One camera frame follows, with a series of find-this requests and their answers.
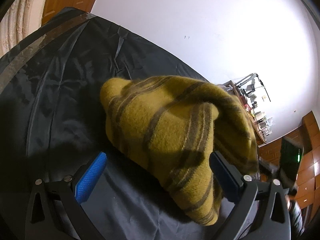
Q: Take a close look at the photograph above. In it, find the black satin bed sheet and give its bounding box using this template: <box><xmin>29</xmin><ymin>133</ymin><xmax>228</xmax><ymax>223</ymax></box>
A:
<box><xmin>1</xmin><ymin>8</ymin><xmax>233</xmax><ymax>239</ymax></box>

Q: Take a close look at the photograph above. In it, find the wooden desk with clutter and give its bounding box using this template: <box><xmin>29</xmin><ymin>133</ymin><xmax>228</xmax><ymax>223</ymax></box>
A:
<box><xmin>221</xmin><ymin>73</ymin><xmax>273</xmax><ymax>146</ymax></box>

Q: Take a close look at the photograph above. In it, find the beige curtain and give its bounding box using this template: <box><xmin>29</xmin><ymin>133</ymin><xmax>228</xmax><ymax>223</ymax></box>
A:
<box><xmin>1</xmin><ymin>0</ymin><xmax>46</xmax><ymax>56</ymax></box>

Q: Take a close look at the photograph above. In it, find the mustard striped knit sweater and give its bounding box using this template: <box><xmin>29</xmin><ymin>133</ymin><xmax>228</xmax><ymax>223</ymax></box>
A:
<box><xmin>100</xmin><ymin>76</ymin><xmax>258</xmax><ymax>226</ymax></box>

